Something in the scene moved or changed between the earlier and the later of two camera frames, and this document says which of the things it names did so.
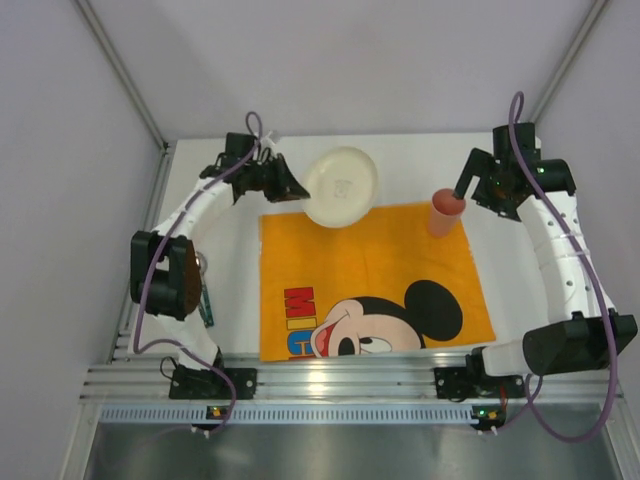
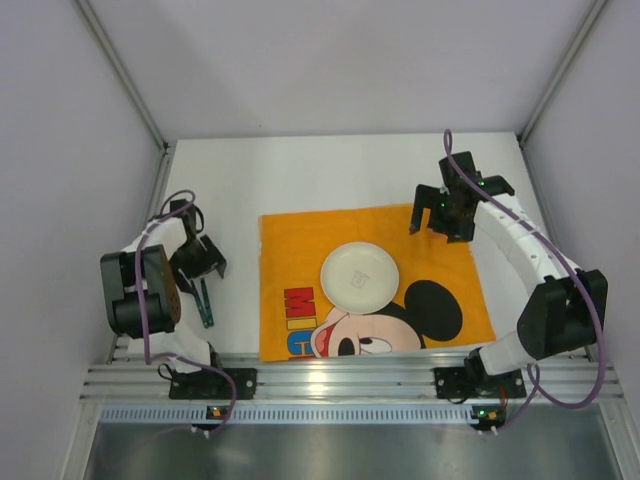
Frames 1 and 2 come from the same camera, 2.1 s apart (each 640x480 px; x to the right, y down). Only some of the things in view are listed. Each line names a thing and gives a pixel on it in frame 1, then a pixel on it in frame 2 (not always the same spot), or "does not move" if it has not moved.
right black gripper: x=480 y=176 → x=441 y=210
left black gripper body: x=270 y=178 → x=198 y=265
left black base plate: x=187 y=383 does not move
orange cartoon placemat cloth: x=383 y=285 does not move
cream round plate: x=342 y=184 → x=360 y=277
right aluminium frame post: x=594 y=14 does not move
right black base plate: x=462 y=383 does not move
